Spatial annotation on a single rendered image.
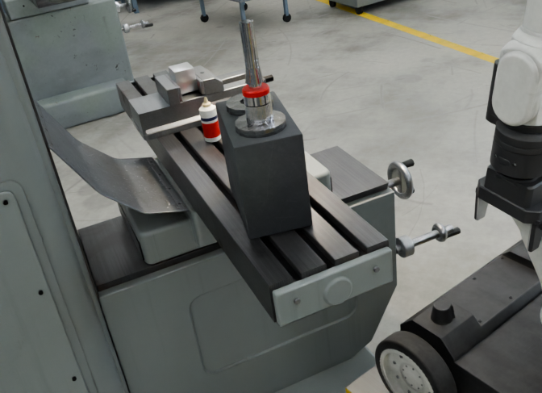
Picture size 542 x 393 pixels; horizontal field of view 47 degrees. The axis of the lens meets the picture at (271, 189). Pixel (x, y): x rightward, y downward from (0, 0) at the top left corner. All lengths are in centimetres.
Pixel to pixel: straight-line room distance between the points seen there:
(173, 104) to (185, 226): 33
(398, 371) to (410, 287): 101
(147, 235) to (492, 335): 79
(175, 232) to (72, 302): 27
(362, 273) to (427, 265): 151
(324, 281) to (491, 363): 49
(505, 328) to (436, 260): 115
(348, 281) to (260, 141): 28
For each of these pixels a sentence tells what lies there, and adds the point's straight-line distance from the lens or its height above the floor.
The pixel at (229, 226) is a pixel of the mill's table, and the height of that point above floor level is 94.
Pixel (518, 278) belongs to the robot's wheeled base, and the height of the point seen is 59.
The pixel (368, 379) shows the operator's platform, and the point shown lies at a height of 40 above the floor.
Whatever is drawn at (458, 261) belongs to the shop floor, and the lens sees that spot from 261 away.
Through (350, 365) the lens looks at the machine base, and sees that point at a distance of 191.
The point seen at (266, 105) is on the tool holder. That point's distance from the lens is 107.
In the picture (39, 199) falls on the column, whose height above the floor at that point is 101.
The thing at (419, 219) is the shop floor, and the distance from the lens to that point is 286.
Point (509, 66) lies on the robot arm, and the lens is 93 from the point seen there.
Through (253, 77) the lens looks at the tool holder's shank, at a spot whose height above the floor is 122.
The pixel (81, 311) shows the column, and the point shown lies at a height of 73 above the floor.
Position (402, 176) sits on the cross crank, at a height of 66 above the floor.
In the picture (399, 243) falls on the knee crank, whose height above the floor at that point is 53.
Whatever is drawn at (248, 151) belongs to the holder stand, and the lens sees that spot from 105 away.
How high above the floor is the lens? 157
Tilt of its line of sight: 30 degrees down
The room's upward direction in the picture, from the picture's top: 8 degrees counter-clockwise
